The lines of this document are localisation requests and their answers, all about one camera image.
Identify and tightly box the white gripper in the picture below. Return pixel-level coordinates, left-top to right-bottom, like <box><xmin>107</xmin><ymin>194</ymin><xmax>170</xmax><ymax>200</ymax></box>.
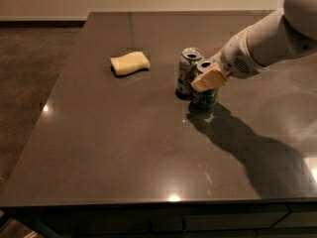
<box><xmin>191</xmin><ymin>26</ymin><xmax>265</xmax><ymax>92</ymax></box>

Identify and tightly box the green soda can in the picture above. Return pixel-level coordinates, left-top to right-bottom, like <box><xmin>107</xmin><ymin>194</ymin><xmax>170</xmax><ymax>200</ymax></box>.
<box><xmin>191</xmin><ymin>59</ymin><xmax>220</xmax><ymax>110</ymax></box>

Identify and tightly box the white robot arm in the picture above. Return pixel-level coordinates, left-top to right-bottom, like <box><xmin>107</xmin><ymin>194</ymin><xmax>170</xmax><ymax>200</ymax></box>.
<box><xmin>192</xmin><ymin>0</ymin><xmax>317</xmax><ymax>92</ymax></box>

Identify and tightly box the white 7up can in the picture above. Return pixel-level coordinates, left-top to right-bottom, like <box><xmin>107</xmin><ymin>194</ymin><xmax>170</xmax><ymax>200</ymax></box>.
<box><xmin>176</xmin><ymin>47</ymin><xmax>204</xmax><ymax>99</ymax></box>

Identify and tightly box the yellow sponge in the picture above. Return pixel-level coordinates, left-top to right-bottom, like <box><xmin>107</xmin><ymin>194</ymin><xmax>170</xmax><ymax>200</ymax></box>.
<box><xmin>110</xmin><ymin>52</ymin><xmax>151</xmax><ymax>76</ymax></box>

